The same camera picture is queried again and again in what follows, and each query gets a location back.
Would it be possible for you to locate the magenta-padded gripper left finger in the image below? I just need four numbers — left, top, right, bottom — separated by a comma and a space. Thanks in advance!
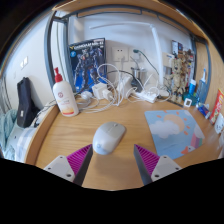
43, 143, 95, 187

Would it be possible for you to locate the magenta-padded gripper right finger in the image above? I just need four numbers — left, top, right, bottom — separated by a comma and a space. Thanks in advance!
133, 143, 183, 187

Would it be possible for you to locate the light grey computer mouse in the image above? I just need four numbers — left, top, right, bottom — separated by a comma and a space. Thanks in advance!
92, 121, 127, 156

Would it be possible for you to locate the cloud print blue mouse pad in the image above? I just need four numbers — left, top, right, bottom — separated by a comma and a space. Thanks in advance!
144, 109, 206, 160

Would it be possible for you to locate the plaid pillow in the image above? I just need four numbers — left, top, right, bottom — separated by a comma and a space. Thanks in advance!
6, 124, 38, 164

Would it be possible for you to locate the white red-pump lotion bottle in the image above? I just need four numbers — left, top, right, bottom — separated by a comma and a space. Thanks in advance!
52, 67, 80, 118

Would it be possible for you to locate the white power strip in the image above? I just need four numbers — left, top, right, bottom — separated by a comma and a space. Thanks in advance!
134, 90, 158, 104

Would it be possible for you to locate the small white charger block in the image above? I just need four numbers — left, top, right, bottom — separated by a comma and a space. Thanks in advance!
91, 82, 108, 100

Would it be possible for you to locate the blue tissue pack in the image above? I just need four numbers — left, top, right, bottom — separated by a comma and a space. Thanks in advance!
196, 102, 212, 118

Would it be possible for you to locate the teal round lid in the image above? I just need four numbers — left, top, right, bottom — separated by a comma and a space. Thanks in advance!
182, 93, 198, 107

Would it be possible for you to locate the large white power adapter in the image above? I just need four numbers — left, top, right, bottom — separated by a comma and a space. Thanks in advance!
116, 74, 134, 99

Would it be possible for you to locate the teal blanket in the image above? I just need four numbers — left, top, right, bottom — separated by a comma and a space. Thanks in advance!
0, 109, 18, 161

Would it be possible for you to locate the black bag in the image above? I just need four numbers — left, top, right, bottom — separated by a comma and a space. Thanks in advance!
16, 77, 41, 129

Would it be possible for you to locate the white mug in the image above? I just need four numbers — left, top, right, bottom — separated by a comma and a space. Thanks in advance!
214, 113, 224, 134

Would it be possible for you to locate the blue white-capped tube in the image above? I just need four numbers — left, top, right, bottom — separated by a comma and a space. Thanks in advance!
186, 78, 198, 99

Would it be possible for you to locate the steel cup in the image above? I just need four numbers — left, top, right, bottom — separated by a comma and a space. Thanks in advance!
130, 66, 148, 88

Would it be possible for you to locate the brown tree figure toy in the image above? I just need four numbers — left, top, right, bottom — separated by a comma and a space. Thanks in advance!
165, 54, 188, 103

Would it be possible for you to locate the red snack can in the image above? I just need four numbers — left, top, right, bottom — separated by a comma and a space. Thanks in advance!
209, 88, 224, 125

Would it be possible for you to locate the robot model kit box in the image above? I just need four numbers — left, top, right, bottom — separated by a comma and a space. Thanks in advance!
68, 37, 108, 94

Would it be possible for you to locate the white box with blue label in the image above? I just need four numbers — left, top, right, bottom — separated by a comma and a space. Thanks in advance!
162, 51, 176, 68

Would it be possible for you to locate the colourful figure packaging box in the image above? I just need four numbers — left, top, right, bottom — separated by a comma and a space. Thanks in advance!
170, 39, 196, 88

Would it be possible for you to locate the white desk lamp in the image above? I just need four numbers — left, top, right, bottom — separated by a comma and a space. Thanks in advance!
89, 20, 171, 98

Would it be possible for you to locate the wooden shelf unit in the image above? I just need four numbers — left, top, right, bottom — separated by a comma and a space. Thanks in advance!
53, 0, 206, 39

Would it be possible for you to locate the small white square frame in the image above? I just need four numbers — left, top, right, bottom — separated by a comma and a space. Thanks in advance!
183, 97, 193, 108

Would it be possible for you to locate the white charging cable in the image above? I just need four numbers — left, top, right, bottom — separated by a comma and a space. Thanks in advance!
77, 63, 134, 113

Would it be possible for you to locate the dark green-plug cable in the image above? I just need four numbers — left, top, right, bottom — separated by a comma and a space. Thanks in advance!
132, 49, 161, 77

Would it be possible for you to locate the white wall socket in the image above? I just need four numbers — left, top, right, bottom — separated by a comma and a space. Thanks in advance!
111, 46, 129, 63
129, 46, 145, 62

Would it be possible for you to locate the white wall light switch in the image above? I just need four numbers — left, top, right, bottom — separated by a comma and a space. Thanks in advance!
20, 55, 29, 69

